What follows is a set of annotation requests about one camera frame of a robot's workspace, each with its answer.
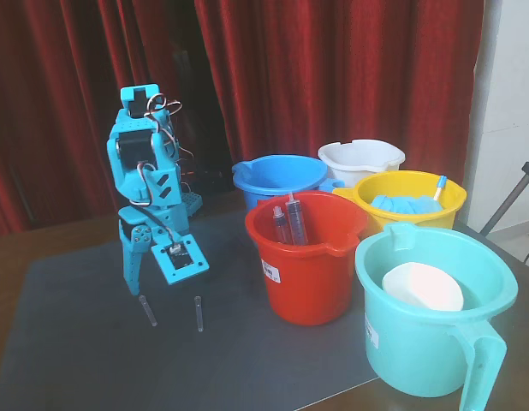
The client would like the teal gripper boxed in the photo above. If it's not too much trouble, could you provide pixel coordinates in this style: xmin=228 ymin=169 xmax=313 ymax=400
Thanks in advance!
xmin=117 ymin=205 xmax=193 ymax=296

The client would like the clear plastic tube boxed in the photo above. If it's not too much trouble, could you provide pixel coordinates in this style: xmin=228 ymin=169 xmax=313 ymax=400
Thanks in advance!
xmin=138 ymin=295 xmax=159 ymax=328
xmin=193 ymin=295 xmax=205 ymax=333

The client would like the teal robot arm base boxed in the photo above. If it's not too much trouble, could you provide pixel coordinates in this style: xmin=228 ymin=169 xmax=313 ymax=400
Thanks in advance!
xmin=178 ymin=191 xmax=205 ymax=220

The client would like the dark grey table mat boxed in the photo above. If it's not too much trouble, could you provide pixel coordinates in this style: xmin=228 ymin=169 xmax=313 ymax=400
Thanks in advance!
xmin=0 ymin=209 xmax=379 ymax=411

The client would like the blue plastic bucket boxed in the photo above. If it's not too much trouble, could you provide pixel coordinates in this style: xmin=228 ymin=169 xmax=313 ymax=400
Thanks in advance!
xmin=232 ymin=154 xmax=330 ymax=213

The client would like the small clear syringe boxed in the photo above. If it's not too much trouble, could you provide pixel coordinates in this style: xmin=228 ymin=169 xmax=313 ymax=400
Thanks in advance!
xmin=271 ymin=205 xmax=291 ymax=246

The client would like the large clear syringe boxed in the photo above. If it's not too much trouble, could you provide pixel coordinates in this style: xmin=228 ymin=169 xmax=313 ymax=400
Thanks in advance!
xmin=287 ymin=192 xmax=309 ymax=247

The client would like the red plastic bucket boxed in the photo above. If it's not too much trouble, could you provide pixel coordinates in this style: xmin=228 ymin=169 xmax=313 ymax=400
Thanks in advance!
xmin=244 ymin=191 xmax=369 ymax=327

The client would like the white plastic bucket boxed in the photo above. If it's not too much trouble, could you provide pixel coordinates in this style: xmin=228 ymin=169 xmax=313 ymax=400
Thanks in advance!
xmin=318 ymin=139 xmax=407 ymax=188

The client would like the red curtain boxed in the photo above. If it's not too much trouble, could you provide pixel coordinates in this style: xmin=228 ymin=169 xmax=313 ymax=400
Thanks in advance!
xmin=0 ymin=0 xmax=486 ymax=235

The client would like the blue gloves pile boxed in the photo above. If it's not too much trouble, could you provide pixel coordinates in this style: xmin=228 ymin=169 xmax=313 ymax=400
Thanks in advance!
xmin=370 ymin=193 xmax=445 ymax=214

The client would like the white bowl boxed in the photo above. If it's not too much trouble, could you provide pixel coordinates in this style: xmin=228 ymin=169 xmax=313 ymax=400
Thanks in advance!
xmin=381 ymin=261 xmax=466 ymax=313

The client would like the yellow plastic bucket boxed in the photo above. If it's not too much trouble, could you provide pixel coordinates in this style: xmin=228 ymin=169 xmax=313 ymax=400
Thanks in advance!
xmin=332 ymin=170 xmax=467 ymax=236

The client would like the tripod leg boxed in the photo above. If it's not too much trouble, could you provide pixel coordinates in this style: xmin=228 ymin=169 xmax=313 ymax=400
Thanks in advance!
xmin=479 ymin=154 xmax=529 ymax=237

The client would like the wrist camera on teal mount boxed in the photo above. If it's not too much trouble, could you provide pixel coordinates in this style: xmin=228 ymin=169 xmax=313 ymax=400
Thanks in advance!
xmin=150 ymin=233 xmax=211 ymax=286

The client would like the black white camera cable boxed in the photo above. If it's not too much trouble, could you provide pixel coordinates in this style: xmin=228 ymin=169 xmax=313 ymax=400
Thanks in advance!
xmin=137 ymin=161 xmax=180 ymax=254

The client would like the red white servo cable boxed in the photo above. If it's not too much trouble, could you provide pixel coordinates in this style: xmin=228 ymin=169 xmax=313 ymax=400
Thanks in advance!
xmin=146 ymin=92 xmax=183 ymax=123

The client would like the turquoise plastic bucket with handle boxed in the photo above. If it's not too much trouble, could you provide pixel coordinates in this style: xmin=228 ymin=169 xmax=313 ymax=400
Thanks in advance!
xmin=354 ymin=222 xmax=519 ymax=411

